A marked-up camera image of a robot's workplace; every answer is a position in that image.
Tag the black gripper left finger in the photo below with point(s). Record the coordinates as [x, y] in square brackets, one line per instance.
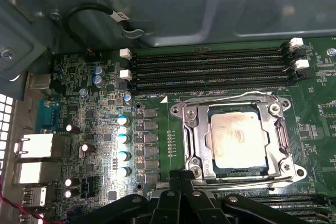
[165, 208]

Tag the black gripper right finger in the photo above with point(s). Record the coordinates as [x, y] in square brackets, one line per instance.
[204, 211]

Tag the metal socket cover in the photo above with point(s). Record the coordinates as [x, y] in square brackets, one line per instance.
[200, 140]

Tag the CPU with silver heat spreader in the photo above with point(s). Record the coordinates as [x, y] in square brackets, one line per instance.
[236, 140]

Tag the metal CPU socket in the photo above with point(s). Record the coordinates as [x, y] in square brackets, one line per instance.
[177, 110]

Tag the grey square choke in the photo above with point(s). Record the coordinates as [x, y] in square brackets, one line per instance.
[150, 177]
[150, 151]
[150, 125]
[150, 164]
[150, 138]
[150, 113]

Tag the blue top capacitor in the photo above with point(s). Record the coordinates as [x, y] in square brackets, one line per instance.
[99, 81]
[99, 72]
[124, 156]
[123, 121]
[123, 172]
[123, 138]
[128, 98]

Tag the green motherboard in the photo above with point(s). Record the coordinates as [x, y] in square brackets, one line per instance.
[162, 142]

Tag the dark can capacitor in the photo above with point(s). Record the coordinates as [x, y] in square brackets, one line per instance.
[71, 182]
[72, 128]
[71, 193]
[88, 148]

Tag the metal USB port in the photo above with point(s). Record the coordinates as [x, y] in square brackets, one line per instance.
[34, 196]
[39, 81]

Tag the metal port block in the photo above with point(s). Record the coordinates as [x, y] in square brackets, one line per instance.
[34, 172]
[34, 145]

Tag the blue serial port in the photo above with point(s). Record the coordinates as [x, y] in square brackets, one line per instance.
[47, 116]

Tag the black fan connector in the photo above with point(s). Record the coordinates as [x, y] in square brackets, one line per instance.
[92, 54]

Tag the silver screw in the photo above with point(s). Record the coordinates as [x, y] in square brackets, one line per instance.
[55, 16]
[8, 54]
[331, 52]

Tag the black and grey PC case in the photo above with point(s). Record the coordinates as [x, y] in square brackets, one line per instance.
[170, 3]

